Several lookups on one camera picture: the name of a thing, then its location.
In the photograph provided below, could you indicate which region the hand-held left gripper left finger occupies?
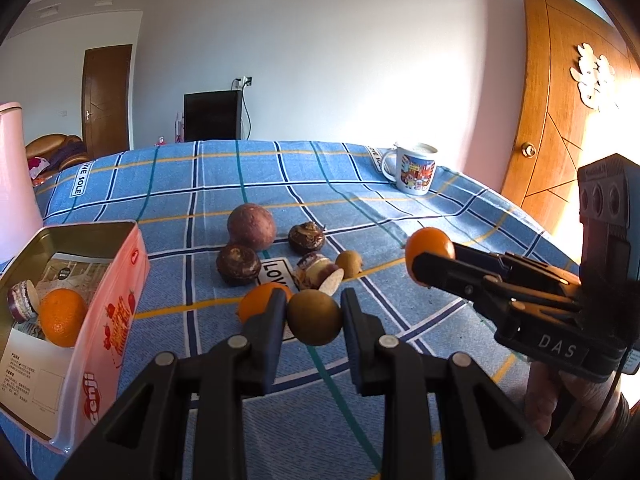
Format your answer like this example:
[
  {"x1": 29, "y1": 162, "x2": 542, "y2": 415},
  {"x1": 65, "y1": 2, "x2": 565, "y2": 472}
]
[{"x1": 55, "y1": 290, "x2": 294, "y2": 480}]

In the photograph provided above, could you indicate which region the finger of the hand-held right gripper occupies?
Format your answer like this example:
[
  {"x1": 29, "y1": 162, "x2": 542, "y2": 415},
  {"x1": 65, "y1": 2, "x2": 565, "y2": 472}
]
[
  {"x1": 411, "y1": 251, "x2": 589, "y2": 334},
  {"x1": 451, "y1": 243, "x2": 584, "y2": 302}
]

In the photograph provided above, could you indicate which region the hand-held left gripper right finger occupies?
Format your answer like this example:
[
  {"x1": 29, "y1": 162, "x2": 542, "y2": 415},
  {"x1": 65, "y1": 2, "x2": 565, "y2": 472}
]
[{"x1": 340, "y1": 287, "x2": 563, "y2": 480}]

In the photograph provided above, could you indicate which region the orange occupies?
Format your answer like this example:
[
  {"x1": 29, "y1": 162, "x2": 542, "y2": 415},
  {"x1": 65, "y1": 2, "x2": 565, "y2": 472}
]
[
  {"x1": 237, "y1": 282, "x2": 293, "y2": 326},
  {"x1": 39, "y1": 288, "x2": 88, "y2": 348},
  {"x1": 404, "y1": 227, "x2": 456, "y2": 288}
]

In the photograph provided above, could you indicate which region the round brown fruit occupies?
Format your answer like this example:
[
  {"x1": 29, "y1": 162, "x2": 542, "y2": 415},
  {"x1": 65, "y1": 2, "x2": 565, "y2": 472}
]
[{"x1": 286, "y1": 288, "x2": 343, "y2": 347}]

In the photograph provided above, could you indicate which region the cut purple taro piece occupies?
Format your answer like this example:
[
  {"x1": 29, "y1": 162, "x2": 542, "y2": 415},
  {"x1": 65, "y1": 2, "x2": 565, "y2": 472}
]
[
  {"x1": 6, "y1": 280, "x2": 40, "y2": 322},
  {"x1": 294, "y1": 253, "x2": 333, "y2": 288}
]

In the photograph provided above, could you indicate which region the small brown kiwi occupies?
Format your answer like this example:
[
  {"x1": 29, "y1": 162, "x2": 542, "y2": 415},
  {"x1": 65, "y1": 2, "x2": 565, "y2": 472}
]
[{"x1": 335, "y1": 250, "x2": 364, "y2": 280}]

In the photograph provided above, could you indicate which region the large round purple fruit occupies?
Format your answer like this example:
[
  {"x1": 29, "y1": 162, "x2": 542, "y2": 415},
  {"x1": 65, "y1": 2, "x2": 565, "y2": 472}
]
[{"x1": 227, "y1": 203, "x2": 277, "y2": 252}]

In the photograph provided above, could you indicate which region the pink tin box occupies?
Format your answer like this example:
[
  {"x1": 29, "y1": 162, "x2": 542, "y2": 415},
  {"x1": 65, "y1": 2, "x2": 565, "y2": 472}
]
[{"x1": 0, "y1": 220, "x2": 151, "y2": 456}]

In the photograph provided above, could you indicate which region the person's right hand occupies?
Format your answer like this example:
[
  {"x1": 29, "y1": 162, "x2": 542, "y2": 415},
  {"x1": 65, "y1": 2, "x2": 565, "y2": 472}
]
[{"x1": 522, "y1": 360, "x2": 623, "y2": 445}]

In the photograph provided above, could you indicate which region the white printed mug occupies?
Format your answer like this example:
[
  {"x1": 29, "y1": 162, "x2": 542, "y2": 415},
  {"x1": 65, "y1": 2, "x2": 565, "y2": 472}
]
[{"x1": 381, "y1": 141, "x2": 439, "y2": 196}]

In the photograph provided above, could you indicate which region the blue plaid tablecloth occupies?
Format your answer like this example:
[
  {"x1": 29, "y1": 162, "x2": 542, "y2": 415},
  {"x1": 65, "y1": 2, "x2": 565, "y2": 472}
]
[{"x1": 0, "y1": 139, "x2": 588, "y2": 480}]

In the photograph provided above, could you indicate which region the white door decoration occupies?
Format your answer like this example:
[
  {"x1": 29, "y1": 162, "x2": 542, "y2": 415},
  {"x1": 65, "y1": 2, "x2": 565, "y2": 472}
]
[{"x1": 571, "y1": 44, "x2": 620, "y2": 111}]

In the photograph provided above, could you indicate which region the light wooden door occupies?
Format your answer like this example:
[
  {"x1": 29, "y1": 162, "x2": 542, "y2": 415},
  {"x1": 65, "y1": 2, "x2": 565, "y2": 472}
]
[{"x1": 500, "y1": 0, "x2": 640, "y2": 261}]

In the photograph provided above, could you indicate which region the printed paper leaflet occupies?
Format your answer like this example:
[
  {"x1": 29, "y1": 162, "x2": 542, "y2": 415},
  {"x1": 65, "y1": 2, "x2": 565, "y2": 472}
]
[{"x1": 10, "y1": 255, "x2": 115, "y2": 333}]

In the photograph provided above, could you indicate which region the black television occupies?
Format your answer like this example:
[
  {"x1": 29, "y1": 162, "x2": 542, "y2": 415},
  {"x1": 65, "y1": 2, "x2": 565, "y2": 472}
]
[{"x1": 183, "y1": 89, "x2": 244, "y2": 142}]

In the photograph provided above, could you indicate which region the dark brown door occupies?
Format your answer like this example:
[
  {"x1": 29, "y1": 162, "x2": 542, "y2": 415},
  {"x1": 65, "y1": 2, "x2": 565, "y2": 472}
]
[{"x1": 81, "y1": 44, "x2": 133, "y2": 161}]

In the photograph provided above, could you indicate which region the brown leather armchair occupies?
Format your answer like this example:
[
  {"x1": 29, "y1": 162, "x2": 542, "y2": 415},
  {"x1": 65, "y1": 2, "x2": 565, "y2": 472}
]
[{"x1": 25, "y1": 133, "x2": 86, "y2": 181}]

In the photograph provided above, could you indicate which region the pink electric kettle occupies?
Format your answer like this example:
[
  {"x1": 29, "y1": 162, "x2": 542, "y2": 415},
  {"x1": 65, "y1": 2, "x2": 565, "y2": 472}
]
[{"x1": 0, "y1": 102, "x2": 45, "y2": 265}]

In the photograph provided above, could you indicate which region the black power cable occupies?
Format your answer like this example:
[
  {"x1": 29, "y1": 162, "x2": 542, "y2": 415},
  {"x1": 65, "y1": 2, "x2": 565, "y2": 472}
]
[{"x1": 231, "y1": 78, "x2": 251, "y2": 140}]

